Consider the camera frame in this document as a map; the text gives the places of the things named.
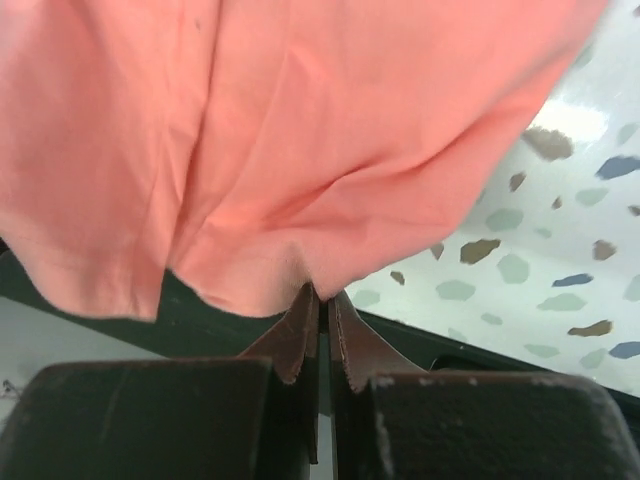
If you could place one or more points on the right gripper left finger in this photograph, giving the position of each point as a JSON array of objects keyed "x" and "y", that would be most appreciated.
[{"x": 252, "y": 416}]

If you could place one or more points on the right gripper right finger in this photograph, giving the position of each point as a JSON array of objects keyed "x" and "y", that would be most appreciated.
[{"x": 395, "y": 420}]

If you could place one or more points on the pink t shirt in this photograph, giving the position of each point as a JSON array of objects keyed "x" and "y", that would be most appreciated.
[{"x": 252, "y": 147}]

